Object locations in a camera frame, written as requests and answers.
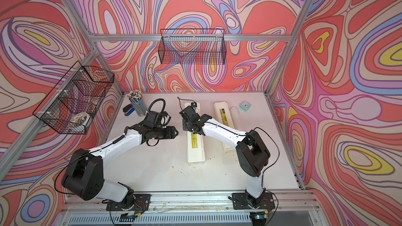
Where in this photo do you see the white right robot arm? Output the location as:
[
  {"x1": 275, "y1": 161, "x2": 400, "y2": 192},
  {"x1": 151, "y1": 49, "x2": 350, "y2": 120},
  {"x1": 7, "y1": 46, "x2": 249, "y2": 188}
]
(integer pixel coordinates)
[{"x1": 180, "y1": 106, "x2": 271, "y2": 209}]

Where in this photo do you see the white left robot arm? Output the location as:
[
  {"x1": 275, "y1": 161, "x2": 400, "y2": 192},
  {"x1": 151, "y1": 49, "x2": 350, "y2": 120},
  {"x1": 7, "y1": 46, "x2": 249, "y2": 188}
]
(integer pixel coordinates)
[{"x1": 61, "y1": 124, "x2": 179, "y2": 203}]

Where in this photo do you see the cup of pencils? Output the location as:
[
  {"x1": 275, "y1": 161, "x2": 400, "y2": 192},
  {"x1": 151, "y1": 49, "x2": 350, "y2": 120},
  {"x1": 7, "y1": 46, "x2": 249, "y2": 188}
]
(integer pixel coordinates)
[{"x1": 127, "y1": 90, "x2": 148, "y2": 117}]

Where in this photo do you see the tape roll in basket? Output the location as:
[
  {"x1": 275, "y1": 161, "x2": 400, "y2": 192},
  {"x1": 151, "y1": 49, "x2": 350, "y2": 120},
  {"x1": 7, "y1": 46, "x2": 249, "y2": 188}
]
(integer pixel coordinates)
[{"x1": 69, "y1": 112, "x2": 90, "y2": 131}]

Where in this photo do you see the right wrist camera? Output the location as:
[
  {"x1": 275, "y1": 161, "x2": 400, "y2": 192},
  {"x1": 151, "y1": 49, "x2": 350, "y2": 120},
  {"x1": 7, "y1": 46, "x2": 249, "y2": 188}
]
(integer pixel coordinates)
[{"x1": 180, "y1": 106, "x2": 200, "y2": 122}]

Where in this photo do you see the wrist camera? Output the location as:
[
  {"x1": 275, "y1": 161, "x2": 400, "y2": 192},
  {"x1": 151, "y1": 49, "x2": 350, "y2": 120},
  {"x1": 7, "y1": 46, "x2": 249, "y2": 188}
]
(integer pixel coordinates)
[
  {"x1": 143, "y1": 111, "x2": 164, "y2": 129},
  {"x1": 180, "y1": 106, "x2": 200, "y2": 122}
]

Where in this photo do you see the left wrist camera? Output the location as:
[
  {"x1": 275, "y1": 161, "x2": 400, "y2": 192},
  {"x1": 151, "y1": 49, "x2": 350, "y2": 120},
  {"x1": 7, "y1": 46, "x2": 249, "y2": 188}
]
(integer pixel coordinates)
[{"x1": 143, "y1": 111, "x2": 164, "y2": 129}]

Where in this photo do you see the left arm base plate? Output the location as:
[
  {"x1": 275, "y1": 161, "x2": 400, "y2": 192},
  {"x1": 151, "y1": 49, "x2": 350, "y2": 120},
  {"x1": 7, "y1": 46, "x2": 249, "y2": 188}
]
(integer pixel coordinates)
[{"x1": 106, "y1": 193, "x2": 151, "y2": 212}]

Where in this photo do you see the black wire basket back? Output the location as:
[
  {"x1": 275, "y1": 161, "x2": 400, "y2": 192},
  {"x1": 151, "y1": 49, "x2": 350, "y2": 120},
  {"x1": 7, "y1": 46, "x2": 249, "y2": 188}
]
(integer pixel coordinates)
[{"x1": 158, "y1": 28, "x2": 227, "y2": 65}]

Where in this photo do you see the black wire basket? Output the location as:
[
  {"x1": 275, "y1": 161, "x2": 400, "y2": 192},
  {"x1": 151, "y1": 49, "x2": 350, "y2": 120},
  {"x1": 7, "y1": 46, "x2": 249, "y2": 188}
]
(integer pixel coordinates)
[
  {"x1": 158, "y1": 28, "x2": 227, "y2": 65},
  {"x1": 32, "y1": 62, "x2": 115, "y2": 135}
]

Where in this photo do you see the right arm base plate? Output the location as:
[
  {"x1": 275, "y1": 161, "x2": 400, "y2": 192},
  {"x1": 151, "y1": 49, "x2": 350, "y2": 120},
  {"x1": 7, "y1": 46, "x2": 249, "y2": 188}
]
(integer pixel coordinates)
[{"x1": 228, "y1": 192, "x2": 275, "y2": 211}]

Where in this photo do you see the black wire basket left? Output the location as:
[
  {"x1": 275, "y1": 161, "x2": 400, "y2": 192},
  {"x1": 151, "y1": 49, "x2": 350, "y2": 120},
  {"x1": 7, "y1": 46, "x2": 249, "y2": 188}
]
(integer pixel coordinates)
[{"x1": 32, "y1": 62, "x2": 115, "y2": 135}]

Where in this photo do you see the aluminium front rail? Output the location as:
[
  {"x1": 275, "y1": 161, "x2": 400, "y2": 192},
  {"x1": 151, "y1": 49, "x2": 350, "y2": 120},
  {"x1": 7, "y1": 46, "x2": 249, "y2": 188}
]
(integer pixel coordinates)
[{"x1": 53, "y1": 190, "x2": 329, "y2": 226}]

